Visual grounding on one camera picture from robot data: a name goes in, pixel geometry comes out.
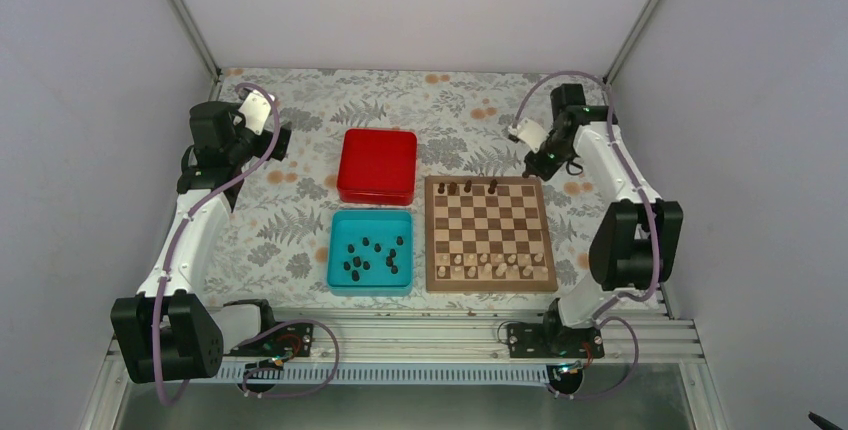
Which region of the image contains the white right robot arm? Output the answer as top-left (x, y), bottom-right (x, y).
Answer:
top-left (509, 83), bottom-right (684, 357)

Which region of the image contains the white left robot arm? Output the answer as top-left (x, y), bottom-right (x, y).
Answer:
top-left (110, 90), bottom-right (290, 383)

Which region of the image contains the wooden chessboard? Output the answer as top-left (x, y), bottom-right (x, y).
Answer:
top-left (424, 176), bottom-right (559, 294)

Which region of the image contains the red square tin lid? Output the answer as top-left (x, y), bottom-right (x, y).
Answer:
top-left (336, 128), bottom-right (418, 206)

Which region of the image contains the blue plastic tray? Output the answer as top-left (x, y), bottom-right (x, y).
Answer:
top-left (326, 209), bottom-right (415, 297)

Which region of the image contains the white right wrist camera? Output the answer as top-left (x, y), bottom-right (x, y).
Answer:
top-left (508, 118), bottom-right (548, 153)

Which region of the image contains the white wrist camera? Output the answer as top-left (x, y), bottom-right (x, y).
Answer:
top-left (238, 90), bottom-right (274, 135)
top-left (508, 118), bottom-right (548, 153)

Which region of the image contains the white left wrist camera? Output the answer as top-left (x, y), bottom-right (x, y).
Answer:
top-left (238, 90), bottom-right (274, 135)

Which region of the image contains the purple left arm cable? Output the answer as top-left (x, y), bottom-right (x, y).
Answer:
top-left (146, 82), bottom-right (340, 408)

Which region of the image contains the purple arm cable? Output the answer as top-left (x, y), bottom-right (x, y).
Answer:
top-left (510, 70), bottom-right (641, 402)
top-left (146, 82), bottom-right (340, 408)

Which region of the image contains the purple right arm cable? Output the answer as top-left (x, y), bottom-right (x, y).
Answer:
top-left (510, 70), bottom-right (641, 402)

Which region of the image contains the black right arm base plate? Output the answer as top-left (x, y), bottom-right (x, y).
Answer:
top-left (505, 322), bottom-right (605, 359)

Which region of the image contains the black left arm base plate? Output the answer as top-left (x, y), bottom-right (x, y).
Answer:
top-left (228, 323), bottom-right (314, 360)

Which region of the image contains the aluminium front rail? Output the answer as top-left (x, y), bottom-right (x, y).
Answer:
top-left (207, 311), bottom-right (705, 387)

